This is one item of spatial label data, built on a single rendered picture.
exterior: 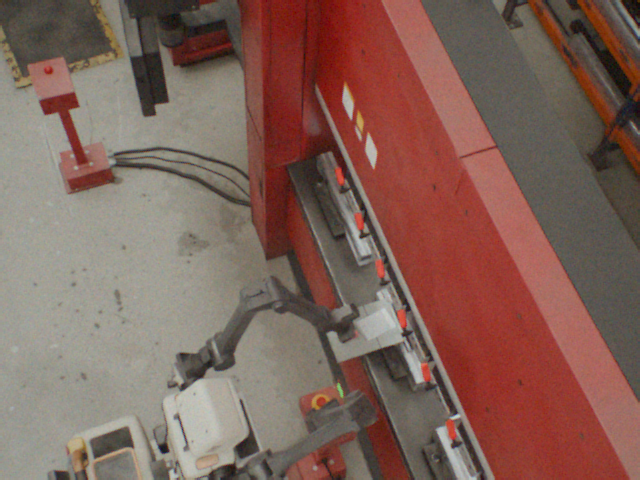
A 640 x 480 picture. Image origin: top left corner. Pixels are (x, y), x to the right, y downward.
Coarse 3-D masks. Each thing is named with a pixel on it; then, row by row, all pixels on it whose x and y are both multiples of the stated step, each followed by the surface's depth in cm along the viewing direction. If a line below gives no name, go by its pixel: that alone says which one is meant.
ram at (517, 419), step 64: (320, 64) 320; (384, 64) 253; (384, 128) 270; (384, 192) 290; (448, 192) 234; (448, 256) 248; (448, 320) 265; (512, 320) 218; (512, 384) 231; (512, 448) 246; (576, 448) 205
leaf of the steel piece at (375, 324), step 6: (378, 312) 335; (366, 318) 334; (372, 318) 334; (378, 318) 334; (384, 318) 334; (360, 324) 333; (366, 324) 333; (372, 324) 333; (378, 324) 333; (384, 324) 333; (360, 330) 331; (366, 330) 332; (372, 330) 332; (378, 330) 332; (384, 330) 332; (366, 336) 331; (372, 336) 331
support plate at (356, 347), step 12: (384, 300) 338; (360, 312) 335; (372, 312) 335; (396, 324) 334; (336, 336) 330; (360, 336) 331; (384, 336) 331; (396, 336) 331; (336, 348) 328; (348, 348) 328; (360, 348) 329; (372, 348) 329
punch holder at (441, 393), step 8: (432, 376) 299; (440, 376) 291; (440, 384) 293; (440, 392) 296; (448, 392) 287; (440, 400) 299; (448, 400) 290; (440, 408) 300; (456, 408) 290; (448, 416) 296
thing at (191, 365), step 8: (184, 352) 305; (192, 352) 303; (184, 360) 301; (192, 360) 300; (200, 360) 298; (184, 368) 300; (192, 368) 298; (200, 368) 299; (208, 368) 299; (184, 376) 299; (192, 376) 300
